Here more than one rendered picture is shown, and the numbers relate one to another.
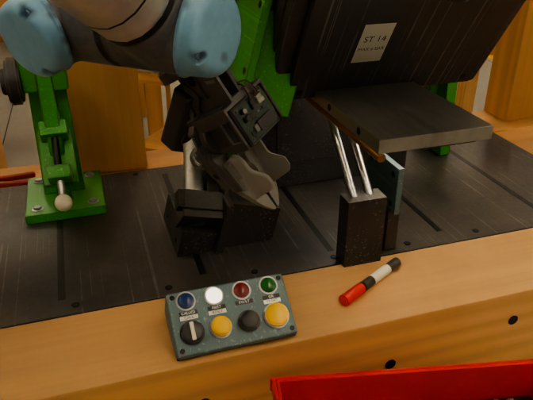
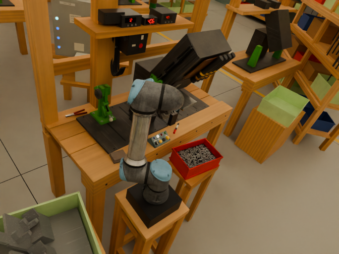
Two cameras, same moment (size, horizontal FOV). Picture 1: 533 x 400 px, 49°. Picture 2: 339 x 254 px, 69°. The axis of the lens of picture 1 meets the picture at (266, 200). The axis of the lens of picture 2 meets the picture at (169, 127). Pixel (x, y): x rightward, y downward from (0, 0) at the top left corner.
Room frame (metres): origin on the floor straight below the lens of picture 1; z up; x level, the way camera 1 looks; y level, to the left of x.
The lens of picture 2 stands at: (-0.50, 0.79, 2.10)
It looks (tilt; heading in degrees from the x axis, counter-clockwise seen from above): 39 degrees down; 323
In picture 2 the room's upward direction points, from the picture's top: 16 degrees clockwise
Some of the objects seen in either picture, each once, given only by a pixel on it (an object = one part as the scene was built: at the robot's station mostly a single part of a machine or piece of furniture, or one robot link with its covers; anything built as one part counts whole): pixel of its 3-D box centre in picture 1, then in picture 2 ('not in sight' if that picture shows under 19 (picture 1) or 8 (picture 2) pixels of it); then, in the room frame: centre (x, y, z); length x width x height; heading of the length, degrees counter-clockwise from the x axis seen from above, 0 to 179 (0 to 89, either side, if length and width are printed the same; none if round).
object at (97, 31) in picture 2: not in sight; (141, 23); (1.17, 0.04, 1.52); 0.90 x 0.25 x 0.04; 108
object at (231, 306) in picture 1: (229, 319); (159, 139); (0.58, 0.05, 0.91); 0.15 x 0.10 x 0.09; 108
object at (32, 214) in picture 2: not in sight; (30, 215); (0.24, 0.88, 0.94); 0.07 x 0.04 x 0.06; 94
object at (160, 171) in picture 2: not in sight; (158, 174); (0.17, 0.28, 1.11); 0.13 x 0.12 x 0.14; 60
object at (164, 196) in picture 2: not in sight; (156, 187); (0.16, 0.27, 0.99); 0.15 x 0.15 x 0.10
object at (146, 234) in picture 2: not in sight; (152, 203); (0.16, 0.27, 0.83); 0.32 x 0.32 x 0.04; 13
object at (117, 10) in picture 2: not in sight; (111, 16); (1.05, 0.30, 1.59); 0.15 x 0.07 x 0.07; 108
